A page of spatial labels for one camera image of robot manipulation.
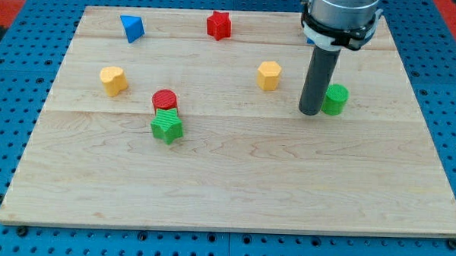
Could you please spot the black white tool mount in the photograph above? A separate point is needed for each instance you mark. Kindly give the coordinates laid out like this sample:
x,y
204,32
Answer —
x,y
332,39

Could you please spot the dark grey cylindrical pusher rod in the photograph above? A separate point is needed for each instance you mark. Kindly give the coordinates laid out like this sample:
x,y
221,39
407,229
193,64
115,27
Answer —
x,y
320,71

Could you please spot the blue triangle block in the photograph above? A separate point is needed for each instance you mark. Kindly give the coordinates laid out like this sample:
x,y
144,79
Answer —
x,y
133,27

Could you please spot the red cylinder block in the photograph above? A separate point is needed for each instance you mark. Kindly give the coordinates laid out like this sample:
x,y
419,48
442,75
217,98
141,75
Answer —
x,y
164,99

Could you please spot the yellow hexagon block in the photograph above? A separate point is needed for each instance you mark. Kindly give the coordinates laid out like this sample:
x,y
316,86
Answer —
x,y
268,76

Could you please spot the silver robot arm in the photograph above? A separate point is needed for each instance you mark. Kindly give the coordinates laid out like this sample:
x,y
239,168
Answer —
x,y
333,25

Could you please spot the light wooden board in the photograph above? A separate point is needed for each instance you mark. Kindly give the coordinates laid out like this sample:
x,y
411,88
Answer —
x,y
249,160

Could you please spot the green cylinder block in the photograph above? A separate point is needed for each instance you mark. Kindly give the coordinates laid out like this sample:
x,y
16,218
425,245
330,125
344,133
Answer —
x,y
335,99

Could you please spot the yellow heart block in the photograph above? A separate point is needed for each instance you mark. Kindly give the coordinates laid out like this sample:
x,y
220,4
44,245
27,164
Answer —
x,y
114,80

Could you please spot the red star block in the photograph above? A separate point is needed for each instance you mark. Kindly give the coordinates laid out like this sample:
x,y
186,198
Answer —
x,y
219,25

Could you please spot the green star block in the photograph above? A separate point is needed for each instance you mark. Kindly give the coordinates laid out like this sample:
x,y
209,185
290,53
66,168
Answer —
x,y
167,125

